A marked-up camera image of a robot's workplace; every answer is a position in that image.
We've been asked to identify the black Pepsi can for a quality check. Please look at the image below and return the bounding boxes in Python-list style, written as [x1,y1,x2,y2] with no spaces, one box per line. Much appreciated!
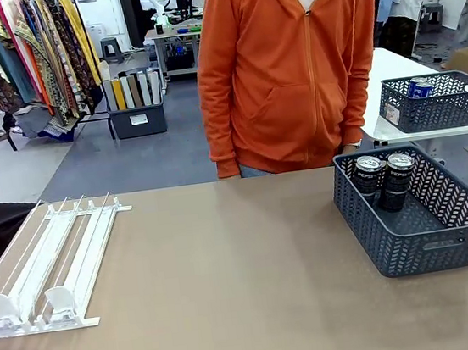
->
[372,151,420,215]
[351,153,392,200]

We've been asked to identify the grey plastic woven basket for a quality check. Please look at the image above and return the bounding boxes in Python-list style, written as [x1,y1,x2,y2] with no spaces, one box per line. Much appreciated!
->
[375,68,468,137]
[327,137,468,286]

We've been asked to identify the white can dispenser rack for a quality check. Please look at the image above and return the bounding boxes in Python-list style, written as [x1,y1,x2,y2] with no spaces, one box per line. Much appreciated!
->
[0,189,147,341]

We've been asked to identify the white dispenser pusher paddle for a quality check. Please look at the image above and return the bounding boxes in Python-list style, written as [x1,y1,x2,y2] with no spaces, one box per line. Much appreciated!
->
[43,283,81,323]
[0,292,24,329]

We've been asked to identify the white side table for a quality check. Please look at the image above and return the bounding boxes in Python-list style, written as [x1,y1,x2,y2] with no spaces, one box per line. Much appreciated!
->
[349,36,468,177]

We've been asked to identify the person in orange hoodie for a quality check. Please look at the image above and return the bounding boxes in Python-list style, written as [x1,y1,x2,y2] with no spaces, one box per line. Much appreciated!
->
[186,0,396,183]

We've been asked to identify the small grey stool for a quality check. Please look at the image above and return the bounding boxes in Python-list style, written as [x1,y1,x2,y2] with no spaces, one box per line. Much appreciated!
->
[418,2,443,27]

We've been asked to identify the white rolled board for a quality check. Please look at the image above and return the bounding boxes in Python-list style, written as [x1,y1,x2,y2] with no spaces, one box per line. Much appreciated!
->
[120,74,136,110]
[146,68,164,106]

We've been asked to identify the background metal workbench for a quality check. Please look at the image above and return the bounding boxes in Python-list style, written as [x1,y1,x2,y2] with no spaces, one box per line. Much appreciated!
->
[143,23,211,97]

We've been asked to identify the grey plastic storage bin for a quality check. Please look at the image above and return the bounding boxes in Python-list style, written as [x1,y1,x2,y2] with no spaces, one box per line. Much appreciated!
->
[106,101,169,142]

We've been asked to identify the light grey rolled board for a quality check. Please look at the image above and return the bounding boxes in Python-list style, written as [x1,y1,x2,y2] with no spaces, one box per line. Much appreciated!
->
[137,70,153,108]

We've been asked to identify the brown rolled board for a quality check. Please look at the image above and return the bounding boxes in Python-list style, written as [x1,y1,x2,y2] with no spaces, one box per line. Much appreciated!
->
[126,74,143,109]

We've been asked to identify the yellow rolled board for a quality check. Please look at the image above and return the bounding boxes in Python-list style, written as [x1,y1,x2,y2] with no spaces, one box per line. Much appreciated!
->
[112,78,128,112]

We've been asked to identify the grey plastic step stool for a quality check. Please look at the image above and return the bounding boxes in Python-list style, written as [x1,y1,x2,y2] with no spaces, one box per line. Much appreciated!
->
[99,35,125,66]

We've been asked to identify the white floor appliance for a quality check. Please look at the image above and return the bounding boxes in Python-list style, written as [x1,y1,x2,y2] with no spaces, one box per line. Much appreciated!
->
[85,22,109,53]

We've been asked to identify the yellow hanging garment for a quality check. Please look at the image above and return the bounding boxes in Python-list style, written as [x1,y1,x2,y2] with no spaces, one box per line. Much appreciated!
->
[58,0,103,90]

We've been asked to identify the grey folded fabric pile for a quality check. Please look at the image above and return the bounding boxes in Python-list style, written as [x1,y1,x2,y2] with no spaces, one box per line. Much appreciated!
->
[14,100,85,147]

